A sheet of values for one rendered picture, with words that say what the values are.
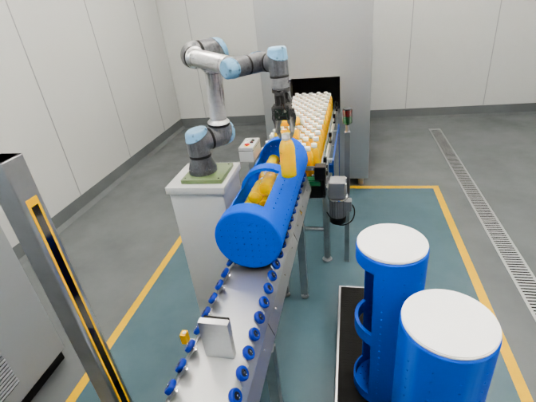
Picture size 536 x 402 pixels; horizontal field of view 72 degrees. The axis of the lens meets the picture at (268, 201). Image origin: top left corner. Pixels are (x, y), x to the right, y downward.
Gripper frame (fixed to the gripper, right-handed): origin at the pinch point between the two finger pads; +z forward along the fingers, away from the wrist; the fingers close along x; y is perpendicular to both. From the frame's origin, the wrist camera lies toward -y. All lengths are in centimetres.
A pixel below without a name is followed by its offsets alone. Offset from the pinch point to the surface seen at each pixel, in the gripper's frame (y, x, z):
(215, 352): 73, -17, 49
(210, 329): 73, -16, 38
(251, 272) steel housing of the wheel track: 29, -15, 51
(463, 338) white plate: 67, 58, 41
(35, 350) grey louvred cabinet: 30, -155, 114
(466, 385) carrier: 74, 58, 52
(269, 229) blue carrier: 30.2, -4.4, 28.0
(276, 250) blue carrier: 30.1, -2.9, 38.4
